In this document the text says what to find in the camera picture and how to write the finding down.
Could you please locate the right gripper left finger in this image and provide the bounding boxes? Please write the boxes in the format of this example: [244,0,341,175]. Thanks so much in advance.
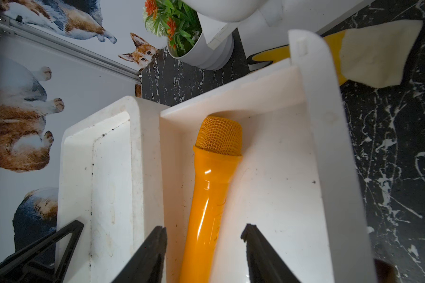
[112,226,168,283]

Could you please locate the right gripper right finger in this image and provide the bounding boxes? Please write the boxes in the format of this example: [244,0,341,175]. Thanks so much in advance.
[241,224,300,283]

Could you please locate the white tiered display stand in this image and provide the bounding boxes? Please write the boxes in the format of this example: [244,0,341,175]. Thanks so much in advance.
[198,0,372,57]

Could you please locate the gold toy microphone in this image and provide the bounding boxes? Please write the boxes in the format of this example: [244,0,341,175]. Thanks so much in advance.
[374,259,397,283]

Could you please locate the white pot orange flowers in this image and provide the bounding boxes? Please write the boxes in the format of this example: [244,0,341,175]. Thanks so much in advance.
[143,0,234,71]

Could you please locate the orange toy microphone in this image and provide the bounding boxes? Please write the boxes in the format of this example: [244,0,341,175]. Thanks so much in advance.
[179,116,243,283]

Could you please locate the yellow work glove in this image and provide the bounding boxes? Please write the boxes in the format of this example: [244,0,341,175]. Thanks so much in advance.
[236,20,423,100]

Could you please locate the white plastic drawer cabinet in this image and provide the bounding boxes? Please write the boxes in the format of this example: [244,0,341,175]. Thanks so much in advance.
[57,96,165,283]

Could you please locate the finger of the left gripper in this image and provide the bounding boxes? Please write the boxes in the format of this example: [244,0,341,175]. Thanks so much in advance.
[0,220,84,283]

